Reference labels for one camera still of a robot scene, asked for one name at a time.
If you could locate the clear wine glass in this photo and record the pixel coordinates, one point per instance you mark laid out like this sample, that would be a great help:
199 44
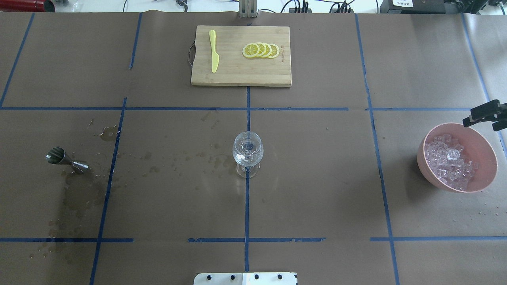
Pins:
248 151

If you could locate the pile of ice cubes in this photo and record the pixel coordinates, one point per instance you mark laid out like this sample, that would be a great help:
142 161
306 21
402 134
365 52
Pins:
449 161

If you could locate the black box device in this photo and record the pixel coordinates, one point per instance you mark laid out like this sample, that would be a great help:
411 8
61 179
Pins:
412 7

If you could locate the pink bowl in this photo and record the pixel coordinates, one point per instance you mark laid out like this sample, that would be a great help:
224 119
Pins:
477 148

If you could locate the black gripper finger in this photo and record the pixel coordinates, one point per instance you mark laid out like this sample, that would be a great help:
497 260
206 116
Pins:
499 125
491 111

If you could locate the bamboo cutting board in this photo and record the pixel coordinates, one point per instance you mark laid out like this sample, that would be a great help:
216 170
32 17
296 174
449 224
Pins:
236 70

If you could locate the steel cocktail jigger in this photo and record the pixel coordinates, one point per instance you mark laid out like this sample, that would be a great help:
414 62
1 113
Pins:
58 156

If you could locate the red cylinder bottle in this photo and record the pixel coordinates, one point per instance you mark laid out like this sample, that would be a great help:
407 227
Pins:
27 5

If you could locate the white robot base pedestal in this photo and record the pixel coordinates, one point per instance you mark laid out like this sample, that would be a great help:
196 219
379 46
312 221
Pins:
246 278

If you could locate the yellow plastic knife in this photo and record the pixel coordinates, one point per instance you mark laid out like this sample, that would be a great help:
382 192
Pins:
213 47

